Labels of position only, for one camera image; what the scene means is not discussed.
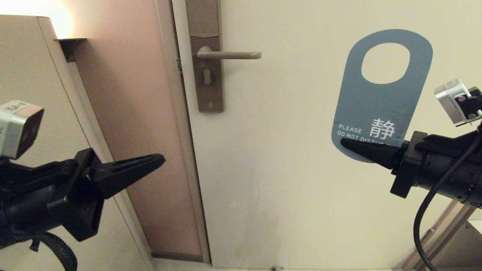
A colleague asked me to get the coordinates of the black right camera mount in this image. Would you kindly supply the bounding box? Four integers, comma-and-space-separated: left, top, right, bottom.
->
421, 86, 482, 153

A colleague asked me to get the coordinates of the brown metal lock plate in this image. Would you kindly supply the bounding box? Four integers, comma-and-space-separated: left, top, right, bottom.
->
185, 0, 225, 113

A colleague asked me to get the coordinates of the cream white door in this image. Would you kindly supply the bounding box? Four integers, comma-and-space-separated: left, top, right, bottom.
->
171, 0, 482, 270

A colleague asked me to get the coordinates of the closet frame hinge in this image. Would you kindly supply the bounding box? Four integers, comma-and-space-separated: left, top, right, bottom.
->
416, 228, 436, 248

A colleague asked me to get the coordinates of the beige metal door handle lever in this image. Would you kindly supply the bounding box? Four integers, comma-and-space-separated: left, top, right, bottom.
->
197, 46, 262, 61

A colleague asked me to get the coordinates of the black left camera cable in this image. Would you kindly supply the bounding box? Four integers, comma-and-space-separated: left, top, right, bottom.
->
0, 230, 78, 271

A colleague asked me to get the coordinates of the white and blue door hanger sign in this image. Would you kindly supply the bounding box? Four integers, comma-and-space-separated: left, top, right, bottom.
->
331, 29, 434, 164

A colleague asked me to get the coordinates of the brown closet frame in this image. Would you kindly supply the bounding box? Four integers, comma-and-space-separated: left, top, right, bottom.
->
398, 199, 482, 271

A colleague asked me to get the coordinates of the black camera cable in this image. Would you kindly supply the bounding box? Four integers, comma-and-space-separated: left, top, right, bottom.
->
0, 230, 78, 271
413, 133, 482, 271

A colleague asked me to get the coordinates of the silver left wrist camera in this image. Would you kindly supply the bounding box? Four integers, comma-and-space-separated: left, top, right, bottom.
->
0, 99, 45, 160

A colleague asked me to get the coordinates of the black right camera cable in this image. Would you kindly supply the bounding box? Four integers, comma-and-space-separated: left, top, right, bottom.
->
413, 133, 482, 271

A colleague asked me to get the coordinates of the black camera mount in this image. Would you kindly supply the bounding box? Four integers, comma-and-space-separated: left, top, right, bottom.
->
421, 86, 482, 153
0, 157, 82, 193

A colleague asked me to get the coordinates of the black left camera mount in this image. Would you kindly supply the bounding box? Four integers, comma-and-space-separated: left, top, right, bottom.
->
0, 157, 82, 193

